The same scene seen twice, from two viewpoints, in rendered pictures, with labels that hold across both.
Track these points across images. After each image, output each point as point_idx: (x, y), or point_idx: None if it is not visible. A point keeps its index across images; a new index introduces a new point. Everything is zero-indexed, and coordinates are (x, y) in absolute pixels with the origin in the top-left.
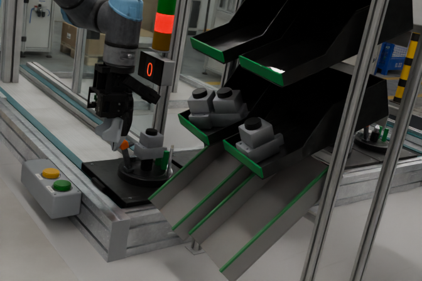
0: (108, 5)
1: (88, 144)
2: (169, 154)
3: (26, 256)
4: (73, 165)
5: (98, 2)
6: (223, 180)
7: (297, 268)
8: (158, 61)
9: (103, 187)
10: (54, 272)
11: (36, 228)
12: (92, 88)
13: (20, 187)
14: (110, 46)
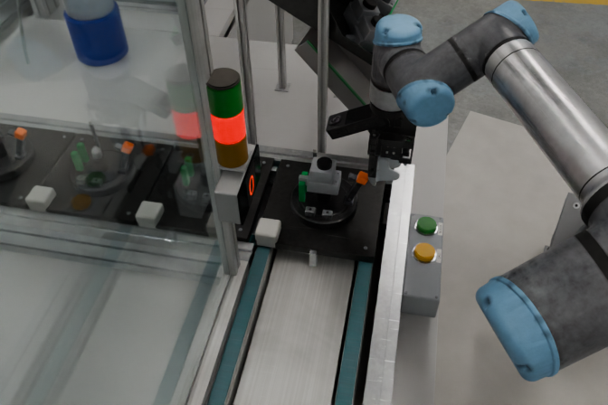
0: (420, 42)
1: (280, 369)
2: (243, 233)
3: (471, 230)
4: (383, 263)
5: (424, 54)
6: (347, 76)
7: (264, 122)
8: (255, 155)
9: (387, 203)
10: (458, 204)
11: (443, 262)
12: (414, 136)
13: (421, 349)
14: (394, 98)
